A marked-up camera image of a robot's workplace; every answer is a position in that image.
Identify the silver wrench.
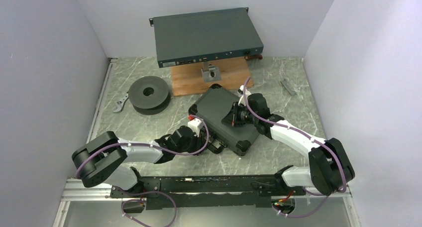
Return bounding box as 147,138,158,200
112,93,129,114

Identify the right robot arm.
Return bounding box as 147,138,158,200
221,93,355,196

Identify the grey metal stand bracket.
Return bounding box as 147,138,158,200
201,61,222,83

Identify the grey metal bar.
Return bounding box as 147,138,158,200
280,79,296,96

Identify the black poker set case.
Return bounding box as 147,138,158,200
188,84,259,156

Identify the grey rack server box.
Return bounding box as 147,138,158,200
149,7,264,68

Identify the black filament spool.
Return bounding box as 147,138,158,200
128,76,171,115

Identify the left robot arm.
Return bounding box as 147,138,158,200
72,125,210,197

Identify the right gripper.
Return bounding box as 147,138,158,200
222,103,257,128

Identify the wooden board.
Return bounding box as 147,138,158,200
171,57,251,96

